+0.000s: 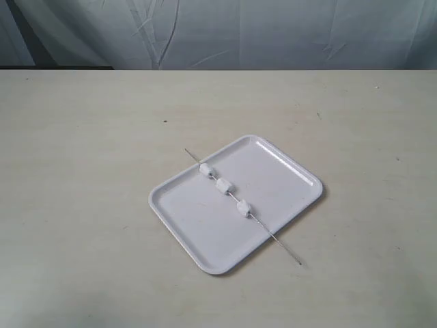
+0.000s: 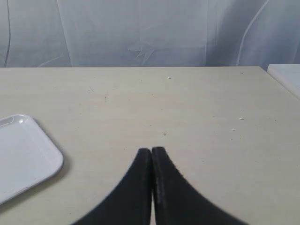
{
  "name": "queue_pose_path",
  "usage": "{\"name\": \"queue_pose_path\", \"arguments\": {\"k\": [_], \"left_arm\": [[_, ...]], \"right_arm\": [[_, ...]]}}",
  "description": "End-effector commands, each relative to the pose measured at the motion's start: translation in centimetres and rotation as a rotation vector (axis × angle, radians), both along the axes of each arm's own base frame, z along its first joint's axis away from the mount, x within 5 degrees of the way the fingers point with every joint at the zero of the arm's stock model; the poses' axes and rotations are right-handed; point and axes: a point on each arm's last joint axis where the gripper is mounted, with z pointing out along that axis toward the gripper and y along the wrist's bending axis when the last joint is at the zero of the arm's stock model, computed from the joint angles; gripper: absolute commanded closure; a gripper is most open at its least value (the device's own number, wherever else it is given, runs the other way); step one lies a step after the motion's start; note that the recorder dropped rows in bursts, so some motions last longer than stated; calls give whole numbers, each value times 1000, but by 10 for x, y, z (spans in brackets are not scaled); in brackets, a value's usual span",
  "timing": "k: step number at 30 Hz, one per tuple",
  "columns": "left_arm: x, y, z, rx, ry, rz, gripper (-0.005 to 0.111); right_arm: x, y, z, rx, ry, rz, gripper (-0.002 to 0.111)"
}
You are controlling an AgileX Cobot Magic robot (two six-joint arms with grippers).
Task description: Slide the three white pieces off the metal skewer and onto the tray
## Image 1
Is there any white marshmallow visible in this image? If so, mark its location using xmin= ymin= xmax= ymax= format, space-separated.
xmin=236 ymin=200 xmax=251 ymax=218
xmin=216 ymin=178 xmax=234 ymax=195
xmin=199 ymin=163 xmax=216 ymax=179

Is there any thin metal skewer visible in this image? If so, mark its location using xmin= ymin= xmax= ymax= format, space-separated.
xmin=184 ymin=148 xmax=303 ymax=266

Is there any white rectangular plastic tray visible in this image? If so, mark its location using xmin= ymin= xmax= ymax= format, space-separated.
xmin=149 ymin=135 xmax=324 ymax=275

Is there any grey-blue backdrop cloth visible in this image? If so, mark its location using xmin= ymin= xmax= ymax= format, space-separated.
xmin=1 ymin=1 xmax=436 ymax=70

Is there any black bar behind table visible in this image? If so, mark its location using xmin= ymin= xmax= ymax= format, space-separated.
xmin=0 ymin=66 xmax=114 ymax=70

